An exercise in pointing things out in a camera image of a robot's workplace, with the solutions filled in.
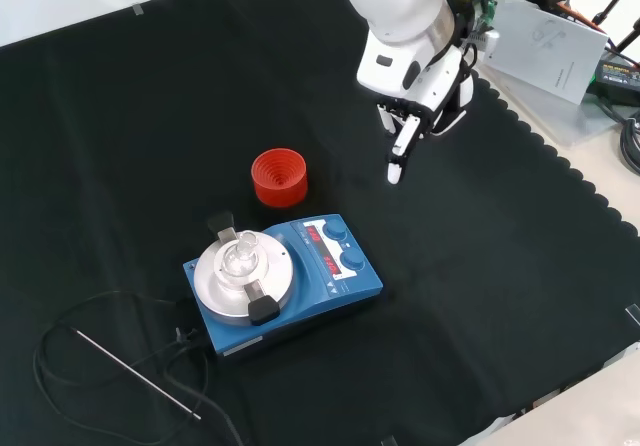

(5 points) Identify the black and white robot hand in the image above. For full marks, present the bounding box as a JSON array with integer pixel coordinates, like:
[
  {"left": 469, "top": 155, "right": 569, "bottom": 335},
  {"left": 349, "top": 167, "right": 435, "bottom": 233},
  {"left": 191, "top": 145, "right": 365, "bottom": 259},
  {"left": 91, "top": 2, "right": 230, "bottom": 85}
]
[{"left": 355, "top": 29, "right": 477, "bottom": 185}]

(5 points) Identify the heater with blue base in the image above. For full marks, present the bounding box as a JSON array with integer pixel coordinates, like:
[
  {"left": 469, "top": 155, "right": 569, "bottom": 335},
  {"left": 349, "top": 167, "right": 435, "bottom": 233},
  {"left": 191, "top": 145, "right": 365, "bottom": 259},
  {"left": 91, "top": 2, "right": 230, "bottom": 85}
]
[{"left": 182, "top": 213, "right": 386, "bottom": 363}]

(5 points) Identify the white printed booklet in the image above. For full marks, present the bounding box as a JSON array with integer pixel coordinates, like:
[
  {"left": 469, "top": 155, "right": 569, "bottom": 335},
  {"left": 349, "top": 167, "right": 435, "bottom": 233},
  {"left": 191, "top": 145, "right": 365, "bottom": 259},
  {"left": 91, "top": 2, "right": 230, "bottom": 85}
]
[{"left": 481, "top": 0, "right": 612, "bottom": 107}]

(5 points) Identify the red ribbed plastic cup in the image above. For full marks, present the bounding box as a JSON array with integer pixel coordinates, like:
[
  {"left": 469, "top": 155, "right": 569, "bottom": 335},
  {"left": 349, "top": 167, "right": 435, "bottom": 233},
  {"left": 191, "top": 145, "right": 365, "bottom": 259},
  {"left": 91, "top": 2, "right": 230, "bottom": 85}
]
[{"left": 250, "top": 148, "right": 309, "bottom": 209}]

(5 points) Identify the black bench cloth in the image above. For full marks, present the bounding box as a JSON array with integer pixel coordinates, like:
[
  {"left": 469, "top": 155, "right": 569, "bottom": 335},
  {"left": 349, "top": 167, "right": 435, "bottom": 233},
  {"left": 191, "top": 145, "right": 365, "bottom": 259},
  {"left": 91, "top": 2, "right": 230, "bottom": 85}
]
[{"left": 0, "top": 0, "right": 640, "bottom": 446}]

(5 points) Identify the black power adapter green label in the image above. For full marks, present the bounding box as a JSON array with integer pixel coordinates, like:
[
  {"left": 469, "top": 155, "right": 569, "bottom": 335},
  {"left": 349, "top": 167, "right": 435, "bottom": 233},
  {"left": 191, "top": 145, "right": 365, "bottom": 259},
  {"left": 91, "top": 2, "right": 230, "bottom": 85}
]
[{"left": 589, "top": 58, "right": 640, "bottom": 104}]

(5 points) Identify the black tripod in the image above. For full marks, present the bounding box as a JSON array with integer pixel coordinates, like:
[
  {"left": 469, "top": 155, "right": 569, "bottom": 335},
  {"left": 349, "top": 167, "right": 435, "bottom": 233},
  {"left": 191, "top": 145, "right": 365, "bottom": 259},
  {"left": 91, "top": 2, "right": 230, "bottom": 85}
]
[{"left": 592, "top": 0, "right": 640, "bottom": 67}]

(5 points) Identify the clear round-bottom glass flask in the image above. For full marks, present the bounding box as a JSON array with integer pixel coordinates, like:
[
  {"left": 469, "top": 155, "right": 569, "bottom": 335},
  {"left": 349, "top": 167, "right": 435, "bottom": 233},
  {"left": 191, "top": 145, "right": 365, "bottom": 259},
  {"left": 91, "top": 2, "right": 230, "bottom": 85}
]
[{"left": 214, "top": 231, "right": 262, "bottom": 280}]

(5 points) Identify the thin metal probe rod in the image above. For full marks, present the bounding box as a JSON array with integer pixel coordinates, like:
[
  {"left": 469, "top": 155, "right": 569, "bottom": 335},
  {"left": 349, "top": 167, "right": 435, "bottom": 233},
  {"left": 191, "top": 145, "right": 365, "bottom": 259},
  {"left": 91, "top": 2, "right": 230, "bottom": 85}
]
[{"left": 73, "top": 327, "right": 203, "bottom": 422}]

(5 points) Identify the grey metal base plate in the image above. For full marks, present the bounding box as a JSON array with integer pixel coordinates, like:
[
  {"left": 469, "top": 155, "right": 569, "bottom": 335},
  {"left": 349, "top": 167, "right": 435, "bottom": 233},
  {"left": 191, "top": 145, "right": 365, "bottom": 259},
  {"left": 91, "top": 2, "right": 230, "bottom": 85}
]
[{"left": 492, "top": 65, "right": 627, "bottom": 148}]

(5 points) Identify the black cable bundle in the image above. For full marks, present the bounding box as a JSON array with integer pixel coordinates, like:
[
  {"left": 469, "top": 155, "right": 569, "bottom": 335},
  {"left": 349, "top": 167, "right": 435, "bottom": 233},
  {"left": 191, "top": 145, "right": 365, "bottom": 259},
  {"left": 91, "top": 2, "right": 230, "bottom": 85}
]
[{"left": 594, "top": 93, "right": 640, "bottom": 178}]

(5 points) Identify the black heater power cable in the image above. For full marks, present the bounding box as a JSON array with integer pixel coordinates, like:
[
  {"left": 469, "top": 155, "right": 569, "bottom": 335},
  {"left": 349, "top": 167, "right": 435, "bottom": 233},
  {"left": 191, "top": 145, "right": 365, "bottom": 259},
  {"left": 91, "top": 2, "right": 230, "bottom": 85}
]
[{"left": 32, "top": 290, "right": 251, "bottom": 446}]

